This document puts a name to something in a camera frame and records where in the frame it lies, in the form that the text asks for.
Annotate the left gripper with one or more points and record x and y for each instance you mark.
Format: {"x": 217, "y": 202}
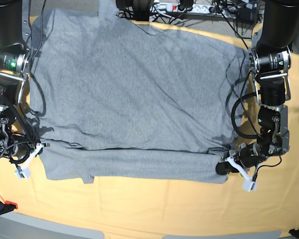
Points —
{"x": 248, "y": 155}

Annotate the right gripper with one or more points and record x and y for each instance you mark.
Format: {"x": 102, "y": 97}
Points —
{"x": 17, "y": 152}

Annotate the grey t-shirt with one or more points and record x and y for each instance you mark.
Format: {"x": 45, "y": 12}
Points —
{"x": 113, "y": 98}

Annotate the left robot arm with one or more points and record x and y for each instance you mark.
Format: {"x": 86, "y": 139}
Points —
{"x": 270, "y": 61}

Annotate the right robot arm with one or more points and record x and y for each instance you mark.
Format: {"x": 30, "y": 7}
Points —
{"x": 15, "y": 59}

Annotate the yellow table cloth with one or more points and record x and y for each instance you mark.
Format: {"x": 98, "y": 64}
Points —
{"x": 131, "y": 208}

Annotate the white power strip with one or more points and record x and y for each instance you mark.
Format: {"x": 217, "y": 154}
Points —
{"x": 170, "y": 9}

